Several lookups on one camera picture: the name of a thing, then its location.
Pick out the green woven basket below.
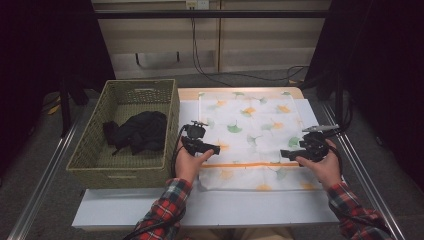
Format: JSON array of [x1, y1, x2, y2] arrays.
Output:
[[65, 78, 181, 190]]

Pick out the black wall cable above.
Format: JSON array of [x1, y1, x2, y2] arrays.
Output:
[[190, 8, 311, 88]]

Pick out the black floor cable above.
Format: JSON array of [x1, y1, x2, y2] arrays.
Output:
[[339, 96, 355, 133]]

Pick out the right hand-held gripper black cable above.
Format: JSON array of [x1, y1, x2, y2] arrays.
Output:
[[324, 129, 396, 239]]

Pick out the white leaf-print mesh laundry bag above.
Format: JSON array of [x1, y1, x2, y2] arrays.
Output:
[[197, 90, 323, 193]]

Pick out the person's khaki trouser legs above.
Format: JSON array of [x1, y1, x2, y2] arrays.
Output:
[[179, 227, 296, 240]]

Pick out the white wall outlet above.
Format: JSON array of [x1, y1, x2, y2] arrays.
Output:
[[185, 0, 210, 10]]

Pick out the hand-held gripper black cable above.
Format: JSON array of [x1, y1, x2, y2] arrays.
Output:
[[324, 129, 396, 239], [122, 124, 188, 240]]

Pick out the left hand-held gripper black cable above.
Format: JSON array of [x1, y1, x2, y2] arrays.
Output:
[[122, 124, 188, 240]]

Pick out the person's left hand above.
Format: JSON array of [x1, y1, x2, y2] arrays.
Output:
[[174, 137, 215, 184]]

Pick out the black garment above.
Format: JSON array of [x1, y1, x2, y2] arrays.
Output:
[[102, 110, 168, 157]]

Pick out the black metal stand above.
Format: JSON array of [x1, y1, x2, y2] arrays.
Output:
[[59, 78, 90, 138], [316, 71, 345, 132]]

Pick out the metal floor rail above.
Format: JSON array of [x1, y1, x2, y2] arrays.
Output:
[[6, 109, 84, 240], [321, 103, 406, 240]]

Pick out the person's right hand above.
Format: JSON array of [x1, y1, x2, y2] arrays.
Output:
[[294, 138, 344, 191]]

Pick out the yellow floor tape strip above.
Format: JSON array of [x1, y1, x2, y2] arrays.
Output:
[[46, 96, 63, 116]]

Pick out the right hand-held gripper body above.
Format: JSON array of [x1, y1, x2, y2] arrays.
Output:
[[299, 123, 341, 164]]

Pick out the dark curtain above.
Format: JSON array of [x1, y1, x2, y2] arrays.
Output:
[[0, 0, 116, 178], [304, 0, 424, 191]]

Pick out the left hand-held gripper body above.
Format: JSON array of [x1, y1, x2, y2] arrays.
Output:
[[181, 120, 209, 156]]

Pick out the black horizontal frame bar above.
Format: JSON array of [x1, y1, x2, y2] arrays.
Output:
[[94, 9, 329, 19]]

